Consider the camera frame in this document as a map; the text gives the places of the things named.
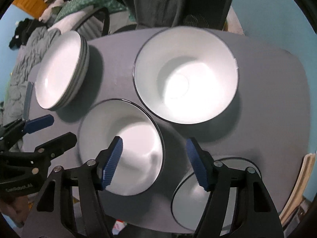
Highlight dark grey towel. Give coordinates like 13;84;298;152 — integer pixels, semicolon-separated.
116;0;236;28

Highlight white bowl with dark rim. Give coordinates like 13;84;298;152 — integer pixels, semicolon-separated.
171;157;262;234
133;26;240;126
77;99;165;196

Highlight grey duvet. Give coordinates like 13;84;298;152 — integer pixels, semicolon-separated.
4;26;62;126

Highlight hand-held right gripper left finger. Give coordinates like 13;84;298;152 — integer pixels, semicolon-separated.
23;136;123;238

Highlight beige clothes pile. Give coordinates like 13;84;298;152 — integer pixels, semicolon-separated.
38;0;65;23

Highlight light wooden boards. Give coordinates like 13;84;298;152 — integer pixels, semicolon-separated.
279;152;317;226

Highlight black mesh office chair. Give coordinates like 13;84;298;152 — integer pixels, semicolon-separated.
74;6;229;36

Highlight white plate with dark rim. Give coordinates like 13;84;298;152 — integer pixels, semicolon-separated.
50;40;90;111
35;31;83;110
47;36;87;111

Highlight black clothes pile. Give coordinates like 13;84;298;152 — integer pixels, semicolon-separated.
9;18;45;49

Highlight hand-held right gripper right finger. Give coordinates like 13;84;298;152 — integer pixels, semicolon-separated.
186;137;284;238

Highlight green checkered cloth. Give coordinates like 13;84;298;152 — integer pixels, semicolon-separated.
56;0;127;23

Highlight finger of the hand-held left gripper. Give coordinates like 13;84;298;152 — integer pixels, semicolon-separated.
0;115;54;144
36;132;77;158

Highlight white bed sheet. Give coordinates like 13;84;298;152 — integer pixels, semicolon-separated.
48;5;104;33

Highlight person's left hand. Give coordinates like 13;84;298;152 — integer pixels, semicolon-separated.
0;196;28;227

